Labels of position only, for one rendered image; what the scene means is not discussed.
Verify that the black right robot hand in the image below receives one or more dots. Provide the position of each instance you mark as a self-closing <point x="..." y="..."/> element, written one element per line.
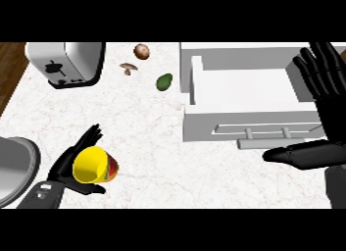
<point x="334" y="108"/>

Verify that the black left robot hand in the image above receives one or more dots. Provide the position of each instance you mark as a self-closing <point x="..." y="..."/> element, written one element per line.
<point x="67" y="159"/>

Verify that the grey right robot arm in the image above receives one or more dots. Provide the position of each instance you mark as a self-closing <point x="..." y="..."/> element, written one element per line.
<point x="342" y="186"/>

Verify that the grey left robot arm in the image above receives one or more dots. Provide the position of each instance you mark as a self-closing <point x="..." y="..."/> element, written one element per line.
<point x="40" y="195"/>

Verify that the yellow cup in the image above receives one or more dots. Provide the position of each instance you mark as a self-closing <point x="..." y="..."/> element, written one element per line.
<point x="93" y="165"/>

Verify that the grey round appliance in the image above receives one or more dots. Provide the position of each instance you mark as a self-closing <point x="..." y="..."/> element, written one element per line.
<point x="9" y="171"/>

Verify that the silver toaster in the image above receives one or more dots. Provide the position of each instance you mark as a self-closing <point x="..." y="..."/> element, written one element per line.
<point x="68" y="63"/>

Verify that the brown mushroom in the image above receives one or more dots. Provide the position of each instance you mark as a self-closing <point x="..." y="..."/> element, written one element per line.
<point x="127" y="67"/>

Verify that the green avocado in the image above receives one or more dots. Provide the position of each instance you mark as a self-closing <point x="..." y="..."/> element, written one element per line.
<point x="163" y="82"/>

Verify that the brown potato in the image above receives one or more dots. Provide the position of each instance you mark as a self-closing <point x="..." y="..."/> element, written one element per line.
<point x="141" y="51"/>

